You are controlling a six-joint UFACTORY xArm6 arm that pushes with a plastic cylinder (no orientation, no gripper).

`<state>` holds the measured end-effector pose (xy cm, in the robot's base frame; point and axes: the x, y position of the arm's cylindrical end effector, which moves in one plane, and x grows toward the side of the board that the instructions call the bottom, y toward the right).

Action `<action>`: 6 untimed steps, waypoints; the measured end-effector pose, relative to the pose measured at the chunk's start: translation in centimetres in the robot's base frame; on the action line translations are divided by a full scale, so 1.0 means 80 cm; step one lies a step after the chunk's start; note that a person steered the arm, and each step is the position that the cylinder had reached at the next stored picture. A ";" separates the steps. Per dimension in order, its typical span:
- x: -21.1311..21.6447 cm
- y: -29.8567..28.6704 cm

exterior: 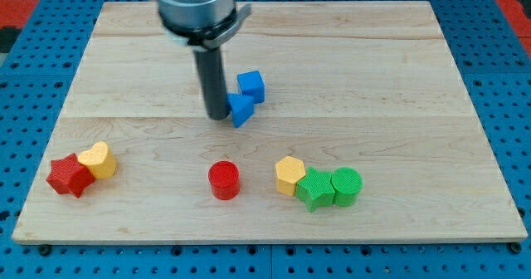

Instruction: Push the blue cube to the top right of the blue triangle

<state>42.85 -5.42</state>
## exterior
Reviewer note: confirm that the red star block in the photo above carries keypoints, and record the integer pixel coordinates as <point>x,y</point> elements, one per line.
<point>68,175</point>

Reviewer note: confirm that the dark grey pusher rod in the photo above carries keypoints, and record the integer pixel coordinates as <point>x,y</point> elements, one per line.
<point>211,74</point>

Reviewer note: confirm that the yellow heart block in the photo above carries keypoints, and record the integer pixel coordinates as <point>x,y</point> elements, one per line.
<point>99,160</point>

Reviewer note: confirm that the red cylinder block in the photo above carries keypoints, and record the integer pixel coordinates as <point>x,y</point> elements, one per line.
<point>224,178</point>

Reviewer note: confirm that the green cylinder block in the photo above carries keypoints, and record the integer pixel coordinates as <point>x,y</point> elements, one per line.
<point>347,183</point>

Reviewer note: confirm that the blue triangle block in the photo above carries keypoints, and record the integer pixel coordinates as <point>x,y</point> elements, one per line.
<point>242,108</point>

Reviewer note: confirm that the green star block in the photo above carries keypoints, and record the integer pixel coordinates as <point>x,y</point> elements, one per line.
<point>315,189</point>

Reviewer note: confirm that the wooden board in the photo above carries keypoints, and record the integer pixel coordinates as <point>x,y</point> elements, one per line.
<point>366,85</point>

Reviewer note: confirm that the blue cube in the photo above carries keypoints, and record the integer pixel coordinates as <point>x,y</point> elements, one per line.
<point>252,84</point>

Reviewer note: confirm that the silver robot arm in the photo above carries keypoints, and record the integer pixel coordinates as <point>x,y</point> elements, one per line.
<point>204,26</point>

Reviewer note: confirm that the yellow hexagon block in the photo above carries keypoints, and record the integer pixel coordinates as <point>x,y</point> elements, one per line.
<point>288,172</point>

